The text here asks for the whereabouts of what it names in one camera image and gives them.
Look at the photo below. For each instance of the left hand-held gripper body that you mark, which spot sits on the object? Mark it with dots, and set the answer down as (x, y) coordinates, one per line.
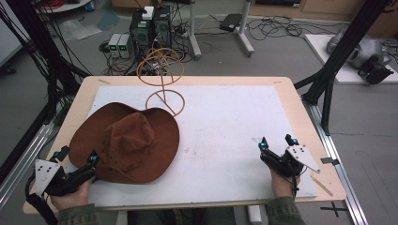
(67, 181)

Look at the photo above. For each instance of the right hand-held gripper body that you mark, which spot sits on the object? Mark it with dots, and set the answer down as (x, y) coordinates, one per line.
(292, 159)

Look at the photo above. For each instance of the brown felt cowboy hat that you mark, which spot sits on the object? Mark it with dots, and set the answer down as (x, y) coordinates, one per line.
(128, 140)

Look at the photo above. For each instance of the person's left hand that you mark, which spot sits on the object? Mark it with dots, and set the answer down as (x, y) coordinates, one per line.
(73, 197)

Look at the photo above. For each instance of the person's right hand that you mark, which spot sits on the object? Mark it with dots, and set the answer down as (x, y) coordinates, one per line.
(281, 186)

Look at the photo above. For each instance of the black tape strip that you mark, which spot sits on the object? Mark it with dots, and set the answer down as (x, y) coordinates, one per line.
(328, 161)

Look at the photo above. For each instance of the thin wooden stick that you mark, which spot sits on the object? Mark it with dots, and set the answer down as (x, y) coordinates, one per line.
(321, 186)

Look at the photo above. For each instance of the white table mat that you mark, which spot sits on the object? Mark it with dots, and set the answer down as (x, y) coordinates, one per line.
(225, 134)

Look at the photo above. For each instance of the black tape cross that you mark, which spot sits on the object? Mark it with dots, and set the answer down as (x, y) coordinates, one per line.
(334, 208)

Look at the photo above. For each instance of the white table leg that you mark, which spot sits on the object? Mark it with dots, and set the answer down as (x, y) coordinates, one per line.
(254, 215)

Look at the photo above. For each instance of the white floor board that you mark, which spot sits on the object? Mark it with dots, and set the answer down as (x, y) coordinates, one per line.
(319, 50)

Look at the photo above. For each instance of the black device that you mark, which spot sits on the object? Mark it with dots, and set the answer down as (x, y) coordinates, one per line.
(375, 72)

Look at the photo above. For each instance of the silver shell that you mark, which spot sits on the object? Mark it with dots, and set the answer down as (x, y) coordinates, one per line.
(359, 50)

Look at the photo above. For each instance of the white stand leg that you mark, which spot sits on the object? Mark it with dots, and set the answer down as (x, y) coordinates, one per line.
(245, 31)
(194, 34)

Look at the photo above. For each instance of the grey power supply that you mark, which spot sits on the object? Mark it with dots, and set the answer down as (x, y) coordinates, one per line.
(125, 46)
(114, 45)

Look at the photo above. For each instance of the black flat box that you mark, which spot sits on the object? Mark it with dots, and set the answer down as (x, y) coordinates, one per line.
(231, 22)

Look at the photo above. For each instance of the black computer tower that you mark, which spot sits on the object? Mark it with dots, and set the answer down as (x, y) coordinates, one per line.
(141, 34)
(162, 28)

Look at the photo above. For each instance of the white round table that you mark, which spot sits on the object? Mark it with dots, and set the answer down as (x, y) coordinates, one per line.
(67, 6)

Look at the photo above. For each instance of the white box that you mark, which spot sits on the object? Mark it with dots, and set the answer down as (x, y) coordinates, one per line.
(148, 13)

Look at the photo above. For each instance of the aluminium rail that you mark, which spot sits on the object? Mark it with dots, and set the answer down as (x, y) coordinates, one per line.
(338, 168)
(22, 162)

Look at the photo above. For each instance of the black metal frame post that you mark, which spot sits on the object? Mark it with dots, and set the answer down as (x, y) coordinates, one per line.
(37, 53)
(341, 53)

